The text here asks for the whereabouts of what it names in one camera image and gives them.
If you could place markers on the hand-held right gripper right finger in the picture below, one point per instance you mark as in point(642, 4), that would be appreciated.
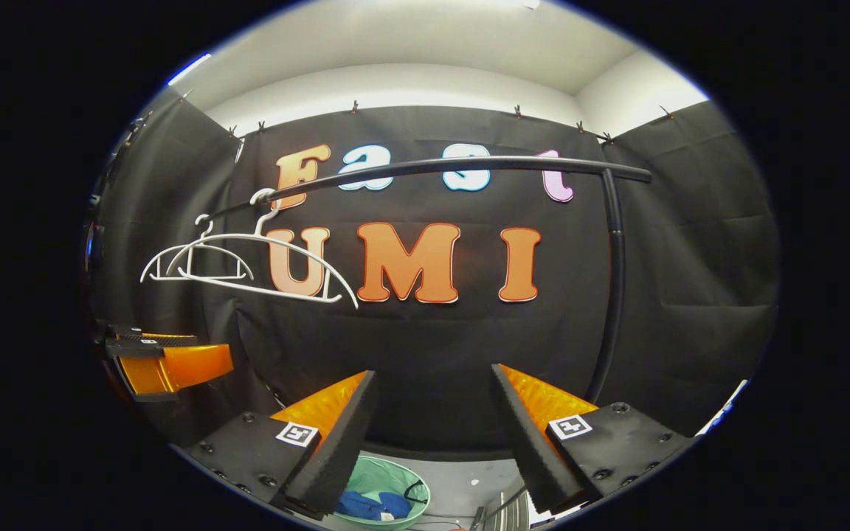
point(536, 457)

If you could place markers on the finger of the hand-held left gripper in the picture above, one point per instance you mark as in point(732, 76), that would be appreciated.
point(144, 348)

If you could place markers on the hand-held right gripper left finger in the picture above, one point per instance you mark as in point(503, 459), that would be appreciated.
point(336, 457)

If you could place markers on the green laundry hamper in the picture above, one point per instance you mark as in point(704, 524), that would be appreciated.
point(381, 476)

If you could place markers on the white plastic hanger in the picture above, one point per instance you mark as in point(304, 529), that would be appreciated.
point(259, 235)
point(163, 278)

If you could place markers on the black clothes rack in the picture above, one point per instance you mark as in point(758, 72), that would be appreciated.
point(469, 164)

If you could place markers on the black backdrop cloth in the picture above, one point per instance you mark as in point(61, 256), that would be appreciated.
point(432, 354)

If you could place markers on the row of small backdrop clips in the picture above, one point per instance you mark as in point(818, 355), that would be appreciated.
point(517, 111)

